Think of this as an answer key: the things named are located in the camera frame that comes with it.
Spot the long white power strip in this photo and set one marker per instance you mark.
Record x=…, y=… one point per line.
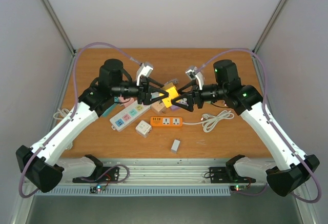
x=129, y=114

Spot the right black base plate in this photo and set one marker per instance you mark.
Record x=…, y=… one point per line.
x=219, y=175

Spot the circuit board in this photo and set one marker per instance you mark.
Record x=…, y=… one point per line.
x=97, y=189
x=238, y=188

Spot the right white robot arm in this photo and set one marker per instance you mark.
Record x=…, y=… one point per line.
x=291, y=166

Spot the white wall charger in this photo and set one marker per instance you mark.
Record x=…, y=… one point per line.
x=175, y=146

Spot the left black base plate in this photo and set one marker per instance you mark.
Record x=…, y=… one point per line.
x=110, y=174

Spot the teal power strip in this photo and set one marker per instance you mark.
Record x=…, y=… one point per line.
x=110, y=109

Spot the yellow cube socket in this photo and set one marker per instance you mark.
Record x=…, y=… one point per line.
x=172, y=91

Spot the orange power strip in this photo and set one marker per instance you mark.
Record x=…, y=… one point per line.
x=164, y=121

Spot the white cube socket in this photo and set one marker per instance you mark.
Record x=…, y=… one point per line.
x=143, y=128

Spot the beige cube socket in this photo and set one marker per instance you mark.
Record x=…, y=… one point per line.
x=158, y=107

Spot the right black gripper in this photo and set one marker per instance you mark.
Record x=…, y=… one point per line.
x=196, y=95

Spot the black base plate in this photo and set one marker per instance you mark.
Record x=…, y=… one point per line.
x=110, y=174
x=219, y=175

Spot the aluminium rail frame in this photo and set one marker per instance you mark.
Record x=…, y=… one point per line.
x=164, y=170

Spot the grey slotted cable duct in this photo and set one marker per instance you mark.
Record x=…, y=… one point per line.
x=139, y=191

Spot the left circuit board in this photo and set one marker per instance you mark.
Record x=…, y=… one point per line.
x=97, y=189

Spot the right circuit board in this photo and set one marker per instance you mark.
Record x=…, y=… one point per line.
x=238, y=188

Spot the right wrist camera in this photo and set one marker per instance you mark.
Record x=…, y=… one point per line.
x=195, y=76

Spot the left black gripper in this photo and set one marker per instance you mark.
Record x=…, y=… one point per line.
x=145, y=93

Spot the pink cube socket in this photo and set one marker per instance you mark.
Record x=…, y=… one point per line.
x=125, y=101

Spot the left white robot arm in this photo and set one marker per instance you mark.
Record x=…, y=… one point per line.
x=113, y=81

